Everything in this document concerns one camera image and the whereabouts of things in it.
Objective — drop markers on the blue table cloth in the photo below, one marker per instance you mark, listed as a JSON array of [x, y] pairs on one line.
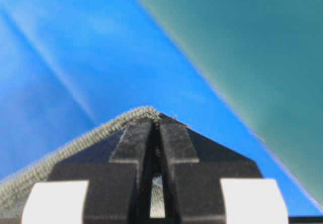
[[245, 73]]

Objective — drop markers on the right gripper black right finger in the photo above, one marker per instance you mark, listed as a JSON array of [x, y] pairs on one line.
[[205, 182]]

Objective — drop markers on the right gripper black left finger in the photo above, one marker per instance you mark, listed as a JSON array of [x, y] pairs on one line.
[[108, 182]]

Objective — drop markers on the large grey towel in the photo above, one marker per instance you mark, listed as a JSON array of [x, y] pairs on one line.
[[16, 187]]

